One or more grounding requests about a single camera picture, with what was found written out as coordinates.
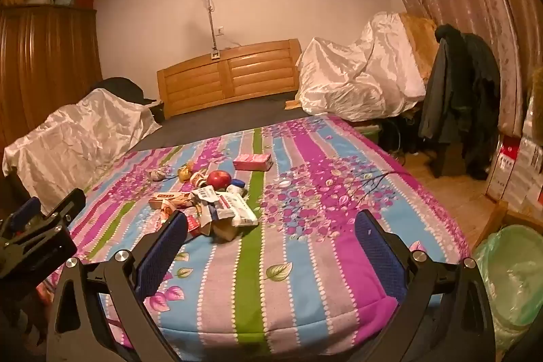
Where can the small red box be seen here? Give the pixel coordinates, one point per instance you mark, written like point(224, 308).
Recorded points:
point(85, 0)

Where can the red cigarette box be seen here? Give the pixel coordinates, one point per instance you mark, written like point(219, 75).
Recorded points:
point(193, 224)

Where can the bin with green bag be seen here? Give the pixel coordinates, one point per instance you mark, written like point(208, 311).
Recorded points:
point(513, 277)

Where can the brown wooden wardrobe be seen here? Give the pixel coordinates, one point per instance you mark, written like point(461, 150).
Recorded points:
point(42, 69)

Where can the stack of white boxes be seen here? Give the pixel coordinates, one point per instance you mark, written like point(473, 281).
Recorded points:
point(532, 158)

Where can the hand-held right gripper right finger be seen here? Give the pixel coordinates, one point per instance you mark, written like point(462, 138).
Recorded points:
point(377, 260)

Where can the green storage box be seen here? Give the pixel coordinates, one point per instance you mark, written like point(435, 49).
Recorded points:
point(373, 133)

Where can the red apple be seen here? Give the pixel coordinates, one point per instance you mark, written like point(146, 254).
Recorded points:
point(218, 178)

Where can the pink box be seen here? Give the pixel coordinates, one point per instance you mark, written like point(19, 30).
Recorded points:
point(253, 162)

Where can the dark grey mattress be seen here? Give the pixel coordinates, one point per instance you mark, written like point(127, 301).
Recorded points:
point(237, 111)

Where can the white wall socket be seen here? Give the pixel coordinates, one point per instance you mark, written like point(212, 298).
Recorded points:
point(219, 30)

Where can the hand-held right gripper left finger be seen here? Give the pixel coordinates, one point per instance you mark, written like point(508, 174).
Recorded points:
point(163, 247)

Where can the large white satin cover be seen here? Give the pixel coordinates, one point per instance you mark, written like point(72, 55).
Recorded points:
point(365, 69)

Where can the dark hanging jacket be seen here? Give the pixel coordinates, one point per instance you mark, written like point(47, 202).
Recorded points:
point(462, 90)

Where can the floral striped bedsheet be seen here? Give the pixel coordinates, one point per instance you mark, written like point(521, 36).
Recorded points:
point(305, 218)

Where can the yellow toy figure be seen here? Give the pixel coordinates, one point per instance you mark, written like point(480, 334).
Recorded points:
point(185, 172)

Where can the black cloth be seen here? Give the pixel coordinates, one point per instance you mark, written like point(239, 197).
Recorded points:
point(121, 88)

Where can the metal stand pole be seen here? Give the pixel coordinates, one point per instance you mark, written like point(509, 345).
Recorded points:
point(210, 14)

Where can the small white satin cover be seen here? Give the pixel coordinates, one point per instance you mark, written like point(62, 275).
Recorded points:
point(80, 128)

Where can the white toothpaste box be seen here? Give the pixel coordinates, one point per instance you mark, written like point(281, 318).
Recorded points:
point(237, 209)

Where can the white bottle with blue cap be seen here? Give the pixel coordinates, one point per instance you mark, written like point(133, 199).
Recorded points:
point(236, 187)

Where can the white round lid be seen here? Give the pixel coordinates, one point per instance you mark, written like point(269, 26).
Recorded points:
point(283, 183)

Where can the wooden headboard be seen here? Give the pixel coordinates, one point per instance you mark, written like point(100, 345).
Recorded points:
point(229, 78)

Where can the grey paper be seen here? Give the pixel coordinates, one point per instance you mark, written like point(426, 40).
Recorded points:
point(158, 174)

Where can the orange and white box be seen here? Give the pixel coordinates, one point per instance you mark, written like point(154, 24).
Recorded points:
point(169, 200)

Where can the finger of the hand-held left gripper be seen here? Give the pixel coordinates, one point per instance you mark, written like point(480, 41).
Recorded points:
point(70, 203)
point(26, 211)

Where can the tan fleece blanket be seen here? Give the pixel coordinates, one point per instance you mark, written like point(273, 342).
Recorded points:
point(418, 35)

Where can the red and white carton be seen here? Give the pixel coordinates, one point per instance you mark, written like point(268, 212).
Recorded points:
point(505, 162)

